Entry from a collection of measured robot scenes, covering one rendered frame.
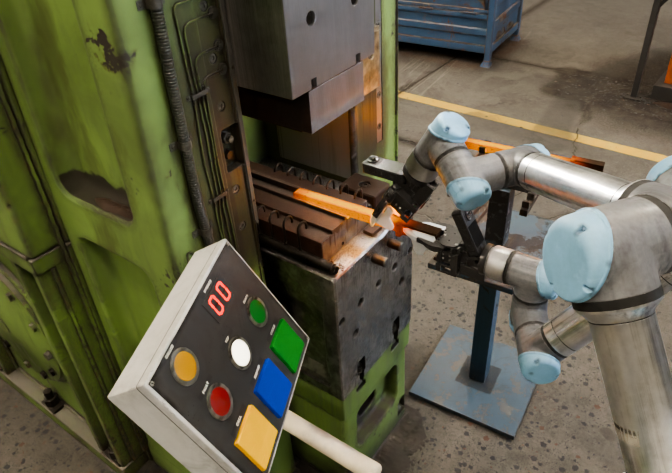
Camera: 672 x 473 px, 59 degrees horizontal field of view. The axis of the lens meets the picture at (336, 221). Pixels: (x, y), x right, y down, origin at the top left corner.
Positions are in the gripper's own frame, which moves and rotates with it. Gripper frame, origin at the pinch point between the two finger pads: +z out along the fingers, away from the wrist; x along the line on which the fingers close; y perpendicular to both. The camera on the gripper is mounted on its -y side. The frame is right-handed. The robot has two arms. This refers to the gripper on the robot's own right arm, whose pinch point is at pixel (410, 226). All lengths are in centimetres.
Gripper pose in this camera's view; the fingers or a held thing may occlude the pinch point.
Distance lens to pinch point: 140.1
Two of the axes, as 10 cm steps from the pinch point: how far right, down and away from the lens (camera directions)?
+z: -8.1, -2.8, 5.1
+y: 0.8, 8.2, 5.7
